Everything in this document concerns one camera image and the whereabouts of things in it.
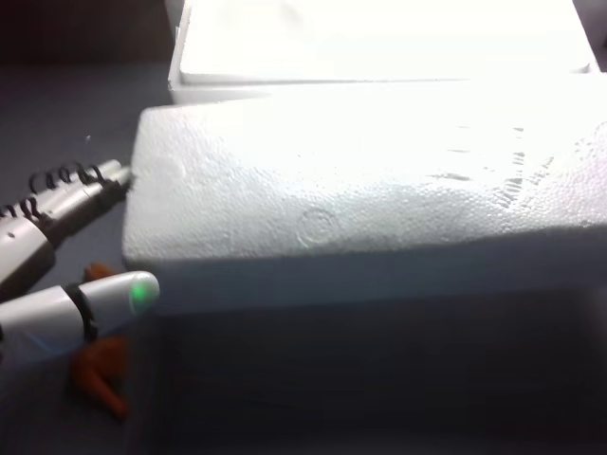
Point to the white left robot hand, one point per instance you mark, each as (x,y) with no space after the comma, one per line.
(28,237)

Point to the white styrofoam block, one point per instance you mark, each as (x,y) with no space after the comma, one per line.
(355,189)

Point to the white styrofoam box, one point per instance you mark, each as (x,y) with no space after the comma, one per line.
(379,38)

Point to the orange toy chunk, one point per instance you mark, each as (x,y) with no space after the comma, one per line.
(97,273)

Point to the orange curved toy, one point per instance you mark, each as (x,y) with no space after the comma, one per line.
(102,369)

